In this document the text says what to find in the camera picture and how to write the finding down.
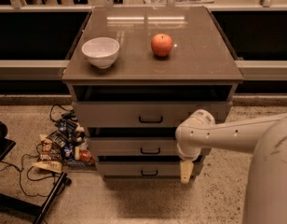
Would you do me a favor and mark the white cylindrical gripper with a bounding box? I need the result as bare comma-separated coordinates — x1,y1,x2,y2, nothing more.
177,143,201,184

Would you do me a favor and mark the grey drawer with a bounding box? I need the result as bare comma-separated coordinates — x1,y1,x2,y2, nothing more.
95,161,204,177
73,101,232,128
87,137,178,157

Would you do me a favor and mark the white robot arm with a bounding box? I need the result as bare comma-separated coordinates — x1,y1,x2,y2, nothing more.
175,109,287,224

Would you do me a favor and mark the grey top drawer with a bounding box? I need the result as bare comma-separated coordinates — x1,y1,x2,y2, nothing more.
73,101,232,128

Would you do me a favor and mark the grey bottom drawer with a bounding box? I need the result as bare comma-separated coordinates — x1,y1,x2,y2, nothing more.
95,161,204,177

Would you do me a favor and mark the grey drawer cabinet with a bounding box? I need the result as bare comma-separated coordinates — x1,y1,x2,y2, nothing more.
61,6,245,181

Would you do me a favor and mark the red snack packet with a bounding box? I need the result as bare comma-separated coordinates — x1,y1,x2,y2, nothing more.
80,150,95,164

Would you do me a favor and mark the red apple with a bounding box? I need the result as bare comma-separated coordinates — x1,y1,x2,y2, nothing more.
151,34,173,57

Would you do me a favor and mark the dark blue snack bag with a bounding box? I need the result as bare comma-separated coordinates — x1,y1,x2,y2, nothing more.
47,119,77,147

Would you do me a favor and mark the tan chip bag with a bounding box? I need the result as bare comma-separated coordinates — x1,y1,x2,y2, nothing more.
33,134,62,174

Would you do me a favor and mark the white ceramic bowl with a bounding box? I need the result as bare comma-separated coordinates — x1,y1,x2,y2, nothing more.
81,37,120,69

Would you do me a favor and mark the black cable on floor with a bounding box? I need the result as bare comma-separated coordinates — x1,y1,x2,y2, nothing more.
0,104,73,199

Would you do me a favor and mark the black stand frame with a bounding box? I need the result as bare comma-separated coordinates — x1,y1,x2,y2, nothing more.
0,120,72,224

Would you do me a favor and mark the grey horizontal rail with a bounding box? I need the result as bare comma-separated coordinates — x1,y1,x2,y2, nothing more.
0,60,69,80

